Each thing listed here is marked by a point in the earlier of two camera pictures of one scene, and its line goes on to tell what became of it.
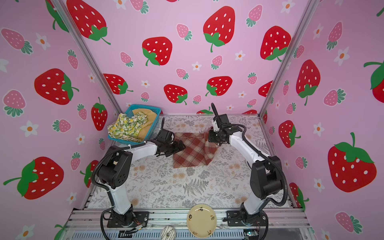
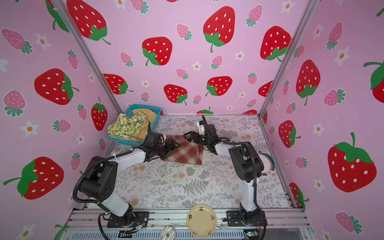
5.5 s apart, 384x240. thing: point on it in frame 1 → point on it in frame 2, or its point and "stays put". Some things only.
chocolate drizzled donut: (168, 233) stays put
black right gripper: (210, 135) → (192, 136)
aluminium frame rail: (85, 224) stays put
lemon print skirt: (127, 128) stays put
